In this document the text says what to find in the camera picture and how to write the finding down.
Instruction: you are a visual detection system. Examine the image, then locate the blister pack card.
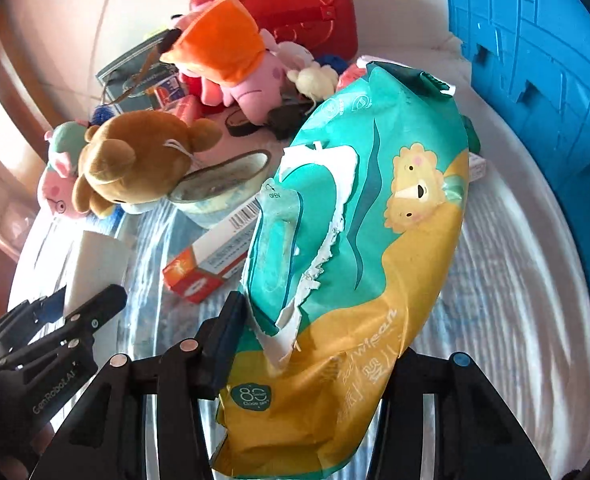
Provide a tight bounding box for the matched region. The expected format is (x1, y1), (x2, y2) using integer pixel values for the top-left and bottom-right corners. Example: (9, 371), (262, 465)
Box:
(152, 82), (186, 106)

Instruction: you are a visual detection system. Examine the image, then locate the pink tissue box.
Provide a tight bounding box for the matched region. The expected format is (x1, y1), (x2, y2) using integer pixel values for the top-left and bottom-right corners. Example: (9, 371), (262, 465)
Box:
(167, 96), (201, 123)

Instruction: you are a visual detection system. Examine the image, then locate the green small bottle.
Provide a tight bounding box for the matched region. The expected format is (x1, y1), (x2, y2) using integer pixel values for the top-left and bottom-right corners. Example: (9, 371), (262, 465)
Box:
(462, 117), (481, 151)

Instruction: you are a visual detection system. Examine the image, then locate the white padded headboard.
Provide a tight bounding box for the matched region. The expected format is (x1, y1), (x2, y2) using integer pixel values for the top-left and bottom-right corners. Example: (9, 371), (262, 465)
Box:
(5, 0), (471, 126)

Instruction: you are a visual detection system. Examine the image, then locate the pig plush with teal shirt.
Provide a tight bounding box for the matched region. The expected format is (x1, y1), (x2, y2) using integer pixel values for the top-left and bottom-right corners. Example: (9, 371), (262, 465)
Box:
(37, 121), (100, 220)

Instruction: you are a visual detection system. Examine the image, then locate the blue feather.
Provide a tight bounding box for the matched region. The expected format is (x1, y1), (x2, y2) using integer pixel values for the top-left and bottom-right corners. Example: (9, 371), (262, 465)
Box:
(92, 105), (120, 223)

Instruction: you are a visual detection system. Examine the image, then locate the black gift box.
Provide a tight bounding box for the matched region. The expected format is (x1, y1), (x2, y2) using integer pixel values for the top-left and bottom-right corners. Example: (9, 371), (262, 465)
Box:
(96, 30), (186, 111)

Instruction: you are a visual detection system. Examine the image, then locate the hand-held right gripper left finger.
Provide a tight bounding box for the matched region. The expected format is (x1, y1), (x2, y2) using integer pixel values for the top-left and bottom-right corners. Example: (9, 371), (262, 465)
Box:
(50, 290), (248, 480)

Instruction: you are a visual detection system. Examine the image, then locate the black object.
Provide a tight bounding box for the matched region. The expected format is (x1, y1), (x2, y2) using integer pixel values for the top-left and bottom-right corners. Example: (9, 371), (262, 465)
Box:
(267, 102), (316, 141)

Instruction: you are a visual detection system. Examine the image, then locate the white mouse plush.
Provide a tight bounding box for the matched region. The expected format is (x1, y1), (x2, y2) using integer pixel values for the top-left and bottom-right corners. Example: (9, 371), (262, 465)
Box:
(287, 62), (338, 103)

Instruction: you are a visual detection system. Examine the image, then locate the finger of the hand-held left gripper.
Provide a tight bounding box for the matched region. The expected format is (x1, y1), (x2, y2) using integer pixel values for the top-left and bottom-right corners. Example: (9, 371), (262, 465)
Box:
(0, 284), (128, 376)
(0, 287), (68, 356)

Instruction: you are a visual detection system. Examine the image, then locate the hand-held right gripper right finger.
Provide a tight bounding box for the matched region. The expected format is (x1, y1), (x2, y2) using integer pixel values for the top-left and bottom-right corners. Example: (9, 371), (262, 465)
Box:
(365, 347), (552, 480)

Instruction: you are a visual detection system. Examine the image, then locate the pig plush with orange dress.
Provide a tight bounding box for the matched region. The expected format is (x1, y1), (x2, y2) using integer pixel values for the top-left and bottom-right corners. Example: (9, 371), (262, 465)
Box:
(162, 7), (306, 126)

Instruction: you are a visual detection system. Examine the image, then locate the white red small box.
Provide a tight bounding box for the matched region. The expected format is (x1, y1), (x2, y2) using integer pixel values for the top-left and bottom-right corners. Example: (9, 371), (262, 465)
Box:
(162, 195), (261, 303)

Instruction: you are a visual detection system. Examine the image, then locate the brown bear plush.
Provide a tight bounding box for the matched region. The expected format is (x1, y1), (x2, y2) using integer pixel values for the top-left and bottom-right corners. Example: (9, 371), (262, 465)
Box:
(72, 112), (223, 218)

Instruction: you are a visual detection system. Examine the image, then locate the pink floral tissue pack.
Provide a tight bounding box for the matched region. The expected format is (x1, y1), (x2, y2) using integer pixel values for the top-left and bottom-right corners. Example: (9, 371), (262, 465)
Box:
(337, 57), (371, 91)

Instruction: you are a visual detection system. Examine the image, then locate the black tape roll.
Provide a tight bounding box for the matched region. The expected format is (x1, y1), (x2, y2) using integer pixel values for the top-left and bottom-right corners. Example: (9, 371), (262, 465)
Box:
(225, 107), (258, 137)

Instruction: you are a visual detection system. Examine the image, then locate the blue plastic crate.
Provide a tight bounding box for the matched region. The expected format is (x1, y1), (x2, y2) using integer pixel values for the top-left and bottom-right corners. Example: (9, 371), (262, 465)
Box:
(445, 0), (590, 386)

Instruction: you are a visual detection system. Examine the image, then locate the green yellow wet wipes pack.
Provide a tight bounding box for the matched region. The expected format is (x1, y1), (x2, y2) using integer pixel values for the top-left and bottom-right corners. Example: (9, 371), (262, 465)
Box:
(210, 62), (476, 478)

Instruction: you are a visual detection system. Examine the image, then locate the clear packing tape roll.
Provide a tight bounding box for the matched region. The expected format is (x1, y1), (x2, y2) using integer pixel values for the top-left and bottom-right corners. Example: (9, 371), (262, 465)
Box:
(167, 151), (271, 228)

